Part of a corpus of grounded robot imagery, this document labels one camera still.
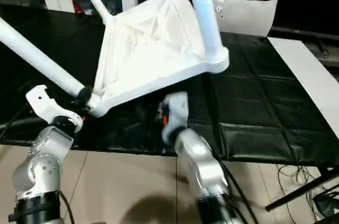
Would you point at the black flat screen stand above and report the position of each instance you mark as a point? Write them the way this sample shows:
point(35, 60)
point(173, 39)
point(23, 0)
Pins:
point(312, 32)

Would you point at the grey floor device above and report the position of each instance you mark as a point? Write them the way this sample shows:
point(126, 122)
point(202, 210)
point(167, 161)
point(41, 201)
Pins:
point(326, 203)

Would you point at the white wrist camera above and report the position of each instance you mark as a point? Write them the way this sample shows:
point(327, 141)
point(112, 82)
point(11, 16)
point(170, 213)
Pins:
point(177, 108)
point(47, 105)

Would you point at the white flat sheet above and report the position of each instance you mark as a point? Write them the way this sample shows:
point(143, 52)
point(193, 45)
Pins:
point(312, 75)

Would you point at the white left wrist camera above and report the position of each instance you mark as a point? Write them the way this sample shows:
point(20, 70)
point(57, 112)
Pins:
point(47, 105)

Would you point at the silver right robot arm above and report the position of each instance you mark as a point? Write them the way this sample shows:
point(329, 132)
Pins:
point(198, 166)

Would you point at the grey cushion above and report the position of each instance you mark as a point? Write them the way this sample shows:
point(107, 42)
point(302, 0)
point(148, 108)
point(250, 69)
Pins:
point(246, 15)

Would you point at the white plastic table top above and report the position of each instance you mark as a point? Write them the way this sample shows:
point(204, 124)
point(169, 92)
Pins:
point(153, 49)

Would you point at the black stand leg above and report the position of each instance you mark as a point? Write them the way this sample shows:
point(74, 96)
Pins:
point(302, 189)

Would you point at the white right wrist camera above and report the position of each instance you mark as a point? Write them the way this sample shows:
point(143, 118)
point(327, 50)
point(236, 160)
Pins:
point(177, 108)

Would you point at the black work mat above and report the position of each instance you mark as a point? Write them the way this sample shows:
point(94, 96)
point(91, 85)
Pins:
point(265, 107)

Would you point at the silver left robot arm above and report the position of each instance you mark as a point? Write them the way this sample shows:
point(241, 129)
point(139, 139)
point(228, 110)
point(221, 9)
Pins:
point(42, 171)

